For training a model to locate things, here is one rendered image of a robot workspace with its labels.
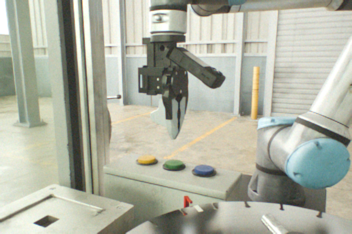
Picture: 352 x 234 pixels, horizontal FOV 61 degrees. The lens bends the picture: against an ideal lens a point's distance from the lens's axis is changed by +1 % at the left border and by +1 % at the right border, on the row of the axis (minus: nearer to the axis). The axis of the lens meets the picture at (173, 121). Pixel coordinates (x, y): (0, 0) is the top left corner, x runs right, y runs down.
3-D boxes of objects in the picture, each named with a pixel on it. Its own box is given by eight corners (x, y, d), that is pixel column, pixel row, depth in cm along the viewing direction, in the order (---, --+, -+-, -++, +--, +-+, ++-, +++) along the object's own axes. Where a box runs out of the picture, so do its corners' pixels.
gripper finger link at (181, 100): (161, 133, 68) (161, 93, 66) (185, 136, 65) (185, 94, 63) (154, 136, 65) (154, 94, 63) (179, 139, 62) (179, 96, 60)
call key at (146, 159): (134, 167, 67) (134, 159, 66) (144, 161, 70) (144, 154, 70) (149, 170, 65) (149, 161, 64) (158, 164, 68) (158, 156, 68)
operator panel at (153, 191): (105, 228, 67) (102, 166, 64) (133, 207, 77) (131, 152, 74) (223, 268, 55) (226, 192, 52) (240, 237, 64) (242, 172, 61)
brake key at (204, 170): (191, 178, 60) (191, 169, 60) (198, 172, 64) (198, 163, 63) (209, 182, 58) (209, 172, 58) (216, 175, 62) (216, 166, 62)
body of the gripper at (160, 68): (157, 93, 67) (156, 38, 65) (191, 95, 63) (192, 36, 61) (137, 96, 61) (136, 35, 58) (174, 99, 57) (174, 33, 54)
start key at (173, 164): (161, 172, 63) (161, 163, 63) (170, 166, 67) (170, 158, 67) (177, 176, 62) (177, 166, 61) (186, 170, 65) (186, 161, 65)
